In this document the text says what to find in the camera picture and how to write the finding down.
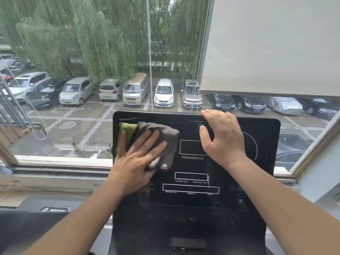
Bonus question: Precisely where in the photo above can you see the person's right hand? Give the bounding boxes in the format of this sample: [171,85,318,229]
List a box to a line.
[199,108,246,168]

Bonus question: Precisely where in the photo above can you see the person's left hand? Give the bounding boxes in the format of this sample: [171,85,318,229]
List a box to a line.
[110,128,168,197]

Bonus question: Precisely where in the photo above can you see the grey and green cleaning cloth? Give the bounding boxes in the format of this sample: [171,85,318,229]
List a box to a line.
[115,121,180,171]

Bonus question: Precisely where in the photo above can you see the black treadmill console panel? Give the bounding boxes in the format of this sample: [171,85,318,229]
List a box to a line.
[112,110,281,255]

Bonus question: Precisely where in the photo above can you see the person's right forearm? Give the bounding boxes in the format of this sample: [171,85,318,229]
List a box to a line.
[222,154,340,255]

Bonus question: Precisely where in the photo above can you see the person's left forearm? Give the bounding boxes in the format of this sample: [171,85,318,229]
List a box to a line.
[22,178,128,255]

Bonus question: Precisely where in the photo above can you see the round manhole cover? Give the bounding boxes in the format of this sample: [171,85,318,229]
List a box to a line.
[60,120,78,130]

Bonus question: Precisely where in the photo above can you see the row of parked cars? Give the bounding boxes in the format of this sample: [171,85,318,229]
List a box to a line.
[0,52,340,116]

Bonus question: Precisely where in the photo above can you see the dark grey sedan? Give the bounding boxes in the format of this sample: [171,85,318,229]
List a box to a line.
[275,134,314,171]

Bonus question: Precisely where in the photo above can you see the beige roller blind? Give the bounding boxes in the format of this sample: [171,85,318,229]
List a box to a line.
[199,0,340,98]

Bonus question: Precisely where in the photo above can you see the grey metal railing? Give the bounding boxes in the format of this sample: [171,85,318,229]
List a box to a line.
[0,74,49,142]

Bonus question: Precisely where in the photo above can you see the green willow trees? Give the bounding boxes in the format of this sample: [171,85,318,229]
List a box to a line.
[0,0,211,85]

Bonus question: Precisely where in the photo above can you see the black treadmill motor hood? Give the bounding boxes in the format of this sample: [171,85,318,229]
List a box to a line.
[0,195,114,255]

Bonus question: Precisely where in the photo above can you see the window frame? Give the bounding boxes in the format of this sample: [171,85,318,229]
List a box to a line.
[0,111,340,184]

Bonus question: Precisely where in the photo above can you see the white bead chain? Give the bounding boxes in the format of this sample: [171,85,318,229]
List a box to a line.
[191,0,211,113]
[147,0,153,107]

